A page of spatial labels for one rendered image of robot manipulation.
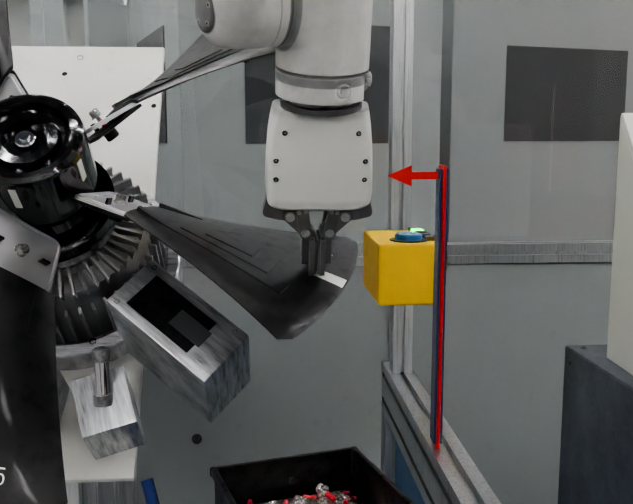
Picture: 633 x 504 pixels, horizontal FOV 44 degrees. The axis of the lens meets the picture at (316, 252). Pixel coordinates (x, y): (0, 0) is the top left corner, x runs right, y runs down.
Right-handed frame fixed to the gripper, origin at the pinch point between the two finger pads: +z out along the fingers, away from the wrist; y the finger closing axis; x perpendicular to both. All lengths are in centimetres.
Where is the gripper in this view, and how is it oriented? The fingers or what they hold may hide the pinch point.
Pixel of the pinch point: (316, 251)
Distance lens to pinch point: 78.8
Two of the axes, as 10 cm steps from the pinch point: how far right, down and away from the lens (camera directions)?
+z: -0.3, 9.0, 4.3
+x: 0.7, 4.4, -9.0
